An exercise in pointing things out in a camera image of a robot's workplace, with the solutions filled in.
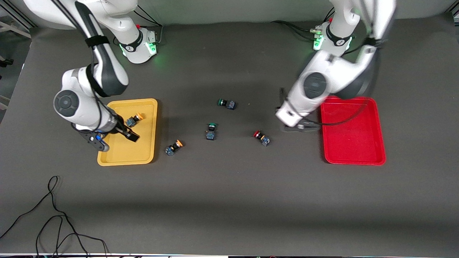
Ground yellow push button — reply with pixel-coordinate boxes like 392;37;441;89
165;140;184;157
124;113;144;128

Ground red push button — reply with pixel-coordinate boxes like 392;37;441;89
253;130;271;147

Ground yellow plastic tray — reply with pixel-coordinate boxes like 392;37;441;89
97;98;158;167

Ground red plastic tray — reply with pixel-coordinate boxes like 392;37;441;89
320;96;387;166

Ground black left arm base cables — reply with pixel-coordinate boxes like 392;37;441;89
271;7;336;41

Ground black arm base cables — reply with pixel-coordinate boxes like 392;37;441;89
271;7;336;41
131;5;164;46

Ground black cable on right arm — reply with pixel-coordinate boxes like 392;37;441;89
52;0;108;131

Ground thin black loose cable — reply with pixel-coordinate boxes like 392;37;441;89
0;175;109;258

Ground black right arm base cables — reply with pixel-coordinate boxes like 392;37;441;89
131;5;164;46

